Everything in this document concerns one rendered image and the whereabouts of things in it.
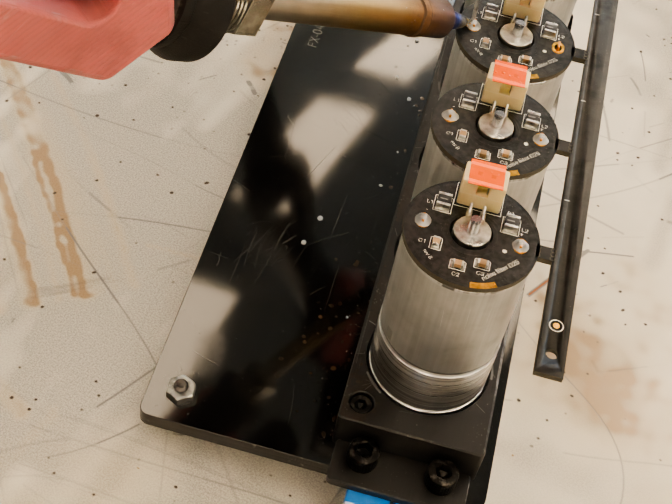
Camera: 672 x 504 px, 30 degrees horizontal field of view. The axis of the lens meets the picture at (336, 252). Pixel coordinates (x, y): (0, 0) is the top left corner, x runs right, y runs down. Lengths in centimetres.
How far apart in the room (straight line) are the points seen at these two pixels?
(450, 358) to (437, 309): 1
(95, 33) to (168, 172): 13
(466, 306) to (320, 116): 10
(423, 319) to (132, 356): 8
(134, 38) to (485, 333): 9
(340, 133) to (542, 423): 9
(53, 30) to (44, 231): 12
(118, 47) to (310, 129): 12
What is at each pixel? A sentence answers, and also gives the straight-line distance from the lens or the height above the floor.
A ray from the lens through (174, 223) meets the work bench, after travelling 30.
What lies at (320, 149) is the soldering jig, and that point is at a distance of 30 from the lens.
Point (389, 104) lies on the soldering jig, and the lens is 32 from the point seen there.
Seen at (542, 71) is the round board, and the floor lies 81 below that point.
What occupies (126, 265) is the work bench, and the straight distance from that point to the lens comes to 29.
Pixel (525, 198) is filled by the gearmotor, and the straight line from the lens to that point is 25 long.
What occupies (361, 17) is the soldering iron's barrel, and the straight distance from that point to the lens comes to 24.
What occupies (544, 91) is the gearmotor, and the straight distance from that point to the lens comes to 26.
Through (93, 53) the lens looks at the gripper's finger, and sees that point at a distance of 19.
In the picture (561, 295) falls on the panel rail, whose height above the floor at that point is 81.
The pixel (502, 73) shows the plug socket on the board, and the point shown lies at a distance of 25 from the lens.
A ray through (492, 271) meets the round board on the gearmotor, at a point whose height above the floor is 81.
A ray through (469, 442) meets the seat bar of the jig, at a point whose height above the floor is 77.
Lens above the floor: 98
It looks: 50 degrees down
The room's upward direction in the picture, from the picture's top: 12 degrees clockwise
